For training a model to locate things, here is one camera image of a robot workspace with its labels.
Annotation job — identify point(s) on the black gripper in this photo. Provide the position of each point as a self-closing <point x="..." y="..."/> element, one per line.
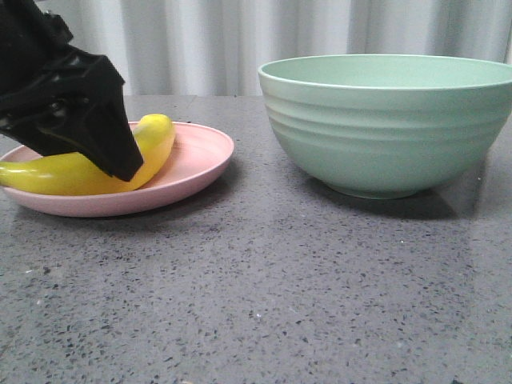
<point x="56" y="98"/>

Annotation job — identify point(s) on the yellow banana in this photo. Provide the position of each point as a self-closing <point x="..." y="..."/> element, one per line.
<point x="73" y="174"/>

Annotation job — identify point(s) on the pink plate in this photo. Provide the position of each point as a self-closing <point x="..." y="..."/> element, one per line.
<point x="199" y="156"/>

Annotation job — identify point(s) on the green ribbed bowl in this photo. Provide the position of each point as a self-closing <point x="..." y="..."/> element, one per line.
<point x="385" y="125"/>

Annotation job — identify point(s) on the white pleated curtain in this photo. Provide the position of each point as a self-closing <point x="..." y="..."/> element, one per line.
<point x="216" y="47"/>

